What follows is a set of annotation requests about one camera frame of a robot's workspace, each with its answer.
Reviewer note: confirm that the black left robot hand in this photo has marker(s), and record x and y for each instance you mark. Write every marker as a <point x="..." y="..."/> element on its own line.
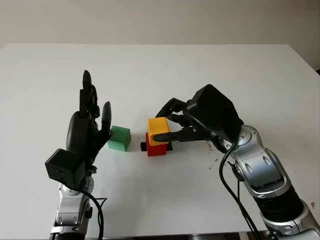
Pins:
<point x="80" y="132"/>

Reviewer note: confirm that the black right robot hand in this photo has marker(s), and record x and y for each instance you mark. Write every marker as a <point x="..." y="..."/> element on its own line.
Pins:
<point x="185" y="136"/>

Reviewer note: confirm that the yellow wooden block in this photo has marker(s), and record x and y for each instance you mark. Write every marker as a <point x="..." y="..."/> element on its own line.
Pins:
<point x="158" y="126"/>

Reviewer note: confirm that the red wooden block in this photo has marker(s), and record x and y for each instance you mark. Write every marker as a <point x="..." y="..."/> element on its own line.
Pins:
<point x="157" y="150"/>

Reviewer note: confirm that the green wooden block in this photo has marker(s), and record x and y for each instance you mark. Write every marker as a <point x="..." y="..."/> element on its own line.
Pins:
<point x="120" y="136"/>

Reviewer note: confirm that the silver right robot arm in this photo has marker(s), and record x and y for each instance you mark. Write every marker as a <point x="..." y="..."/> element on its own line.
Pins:
<point x="265" y="170"/>

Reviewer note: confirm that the black tape strip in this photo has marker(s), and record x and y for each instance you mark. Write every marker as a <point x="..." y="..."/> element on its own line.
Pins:
<point x="143" y="146"/>

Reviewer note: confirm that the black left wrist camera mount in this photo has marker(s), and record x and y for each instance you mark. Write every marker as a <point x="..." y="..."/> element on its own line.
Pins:
<point x="65" y="167"/>

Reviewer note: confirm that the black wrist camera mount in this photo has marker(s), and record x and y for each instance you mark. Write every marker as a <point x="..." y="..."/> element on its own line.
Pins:
<point x="65" y="167"/>
<point x="215" y="110"/>

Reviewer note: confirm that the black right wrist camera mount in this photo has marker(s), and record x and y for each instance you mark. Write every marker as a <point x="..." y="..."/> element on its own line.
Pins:
<point x="215" y="110"/>

